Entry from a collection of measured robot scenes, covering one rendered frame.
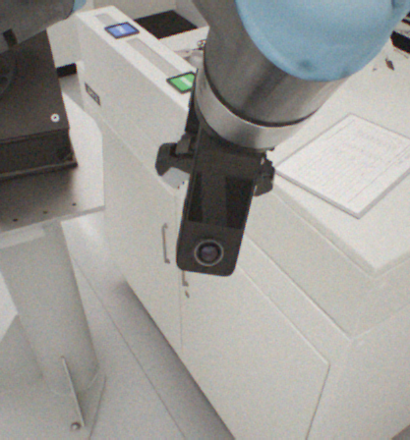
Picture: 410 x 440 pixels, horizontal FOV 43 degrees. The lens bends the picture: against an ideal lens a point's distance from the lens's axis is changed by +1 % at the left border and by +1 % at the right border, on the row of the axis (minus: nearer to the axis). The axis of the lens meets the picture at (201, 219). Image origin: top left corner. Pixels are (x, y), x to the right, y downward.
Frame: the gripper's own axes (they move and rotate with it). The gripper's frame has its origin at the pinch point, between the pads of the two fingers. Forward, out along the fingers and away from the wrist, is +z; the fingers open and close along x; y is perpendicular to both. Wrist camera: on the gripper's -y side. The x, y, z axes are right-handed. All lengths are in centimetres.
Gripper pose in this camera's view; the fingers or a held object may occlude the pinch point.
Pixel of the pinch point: (203, 191)
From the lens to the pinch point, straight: 52.2
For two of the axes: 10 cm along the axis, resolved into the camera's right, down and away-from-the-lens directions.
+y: 1.9, -9.7, 1.8
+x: -9.7, -2.1, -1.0
